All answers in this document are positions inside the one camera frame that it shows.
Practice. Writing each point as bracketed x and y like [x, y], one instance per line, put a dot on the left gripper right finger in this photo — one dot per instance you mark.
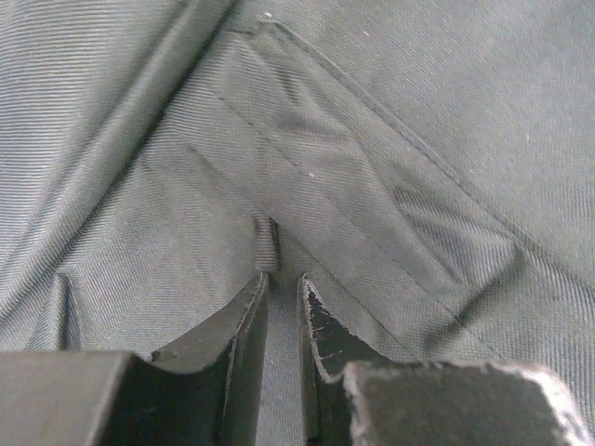
[353, 395]

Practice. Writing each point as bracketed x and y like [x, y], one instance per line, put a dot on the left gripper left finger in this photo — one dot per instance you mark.
[201, 389]

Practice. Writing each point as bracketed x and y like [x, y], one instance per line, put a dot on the black student backpack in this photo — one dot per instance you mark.
[429, 165]

